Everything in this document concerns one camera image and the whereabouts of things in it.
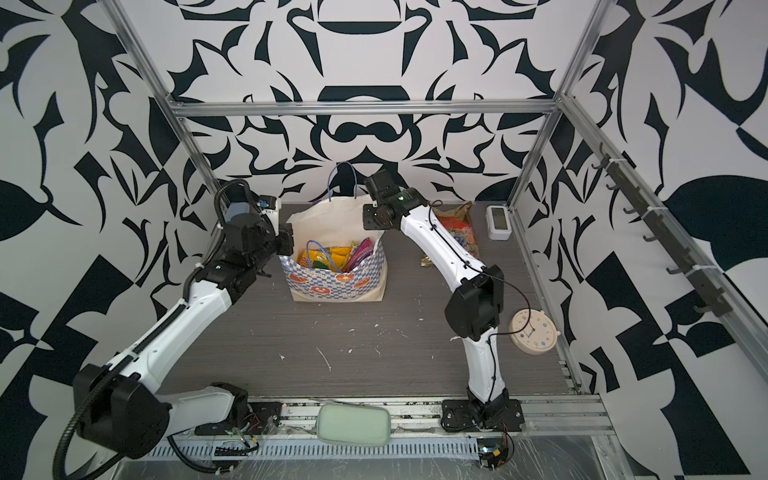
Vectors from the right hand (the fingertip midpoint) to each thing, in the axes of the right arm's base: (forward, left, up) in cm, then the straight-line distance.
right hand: (370, 213), depth 86 cm
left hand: (-6, +22, +5) cm, 23 cm away
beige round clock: (-26, -46, -22) cm, 58 cm away
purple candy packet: (-5, +2, -10) cm, 12 cm away
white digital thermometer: (+12, -45, -19) cm, 50 cm away
